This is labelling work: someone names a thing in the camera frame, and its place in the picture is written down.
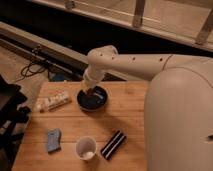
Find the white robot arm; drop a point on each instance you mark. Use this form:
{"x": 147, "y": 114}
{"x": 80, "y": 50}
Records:
{"x": 178, "y": 106}

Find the dark ceramic bowl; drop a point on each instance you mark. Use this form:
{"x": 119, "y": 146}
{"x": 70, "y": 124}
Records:
{"x": 94, "y": 101}

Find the blue object on floor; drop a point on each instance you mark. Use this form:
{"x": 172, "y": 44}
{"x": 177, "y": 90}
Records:
{"x": 58, "y": 78}

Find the black white striped block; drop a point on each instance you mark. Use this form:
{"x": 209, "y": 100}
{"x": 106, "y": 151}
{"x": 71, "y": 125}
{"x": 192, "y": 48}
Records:
{"x": 112, "y": 145}

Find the white paper cup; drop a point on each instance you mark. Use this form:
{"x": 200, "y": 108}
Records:
{"x": 86, "y": 148}

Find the white pill organizer box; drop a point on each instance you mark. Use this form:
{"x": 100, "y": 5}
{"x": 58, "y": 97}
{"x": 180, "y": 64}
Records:
{"x": 52, "y": 102}

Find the black chair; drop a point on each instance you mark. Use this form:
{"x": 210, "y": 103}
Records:
{"x": 10, "y": 99}

